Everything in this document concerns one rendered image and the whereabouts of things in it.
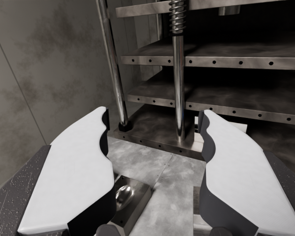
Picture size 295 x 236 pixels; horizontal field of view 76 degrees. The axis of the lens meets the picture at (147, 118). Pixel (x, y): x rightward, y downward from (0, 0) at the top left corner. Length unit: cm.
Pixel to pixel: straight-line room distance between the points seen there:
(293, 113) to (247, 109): 18
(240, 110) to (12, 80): 228
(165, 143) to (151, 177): 30
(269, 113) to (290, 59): 25
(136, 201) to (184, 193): 22
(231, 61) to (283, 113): 34
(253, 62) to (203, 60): 21
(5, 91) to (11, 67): 27
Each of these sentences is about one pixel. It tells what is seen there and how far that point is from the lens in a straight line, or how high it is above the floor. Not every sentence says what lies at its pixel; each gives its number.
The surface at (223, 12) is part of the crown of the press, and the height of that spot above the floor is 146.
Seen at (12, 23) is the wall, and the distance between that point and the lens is 265.
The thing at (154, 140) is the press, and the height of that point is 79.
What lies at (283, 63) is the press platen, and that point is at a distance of 98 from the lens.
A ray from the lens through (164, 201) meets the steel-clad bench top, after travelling 89.
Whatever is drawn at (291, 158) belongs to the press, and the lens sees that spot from 123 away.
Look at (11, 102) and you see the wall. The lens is 258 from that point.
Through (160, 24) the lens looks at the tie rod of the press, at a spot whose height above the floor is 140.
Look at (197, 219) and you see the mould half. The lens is 74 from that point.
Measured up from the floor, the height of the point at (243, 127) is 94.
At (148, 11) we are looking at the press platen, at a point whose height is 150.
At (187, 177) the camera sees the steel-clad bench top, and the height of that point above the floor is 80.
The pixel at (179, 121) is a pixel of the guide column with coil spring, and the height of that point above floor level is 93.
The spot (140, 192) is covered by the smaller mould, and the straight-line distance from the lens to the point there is 83.
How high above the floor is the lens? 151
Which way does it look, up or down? 30 degrees down
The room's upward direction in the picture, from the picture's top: 7 degrees counter-clockwise
